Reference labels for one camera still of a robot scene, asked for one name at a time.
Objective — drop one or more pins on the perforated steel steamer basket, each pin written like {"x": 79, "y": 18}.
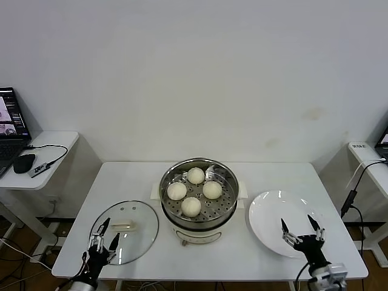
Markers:
{"x": 224, "y": 209}

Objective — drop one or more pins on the cream electric cooker pot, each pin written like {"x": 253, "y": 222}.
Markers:
{"x": 197, "y": 236}

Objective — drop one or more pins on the white side desk with label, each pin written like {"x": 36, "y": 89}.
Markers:
{"x": 376, "y": 177}

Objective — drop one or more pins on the white round plate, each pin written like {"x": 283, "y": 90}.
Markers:
{"x": 266, "y": 218}

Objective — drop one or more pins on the round glass lid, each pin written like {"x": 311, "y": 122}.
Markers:
{"x": 142, "y": 239}

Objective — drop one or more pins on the black computer mouse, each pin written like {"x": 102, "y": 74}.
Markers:
{"x": 23, "y": 163}

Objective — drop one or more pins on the white printed label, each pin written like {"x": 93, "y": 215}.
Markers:
{"x": 359, "y": 145}

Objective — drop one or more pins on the white side desk with mouse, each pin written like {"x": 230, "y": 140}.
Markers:
{"x": 60, "y": 138}

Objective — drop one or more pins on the grey usb hub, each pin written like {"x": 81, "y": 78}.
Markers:
{"x": 38, "y": 170}

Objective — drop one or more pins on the dark laptop showing only edge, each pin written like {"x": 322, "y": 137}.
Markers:
{"x": 382, "y": 142}

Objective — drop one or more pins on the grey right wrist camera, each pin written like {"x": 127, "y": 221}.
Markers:
{"x": 338, "y": 272}

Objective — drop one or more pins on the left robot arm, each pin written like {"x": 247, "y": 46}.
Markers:
{"x": 83, "y": 286}

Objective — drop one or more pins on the black laptop with lit screen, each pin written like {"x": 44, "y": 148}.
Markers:
{"x": 12, "y": 115}

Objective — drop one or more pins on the white steamed baozi bun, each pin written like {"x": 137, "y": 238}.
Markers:
{"x": 176, "y": 190}
{"x": 196, "y": 175}
{"x": 191, "y": 206}
{"x": 212, "y": 190}

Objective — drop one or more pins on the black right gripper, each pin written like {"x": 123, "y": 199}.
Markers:
{"x": 310, "y": 248}

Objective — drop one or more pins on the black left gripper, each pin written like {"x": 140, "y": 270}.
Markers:
{"x": 98, "y": 260}

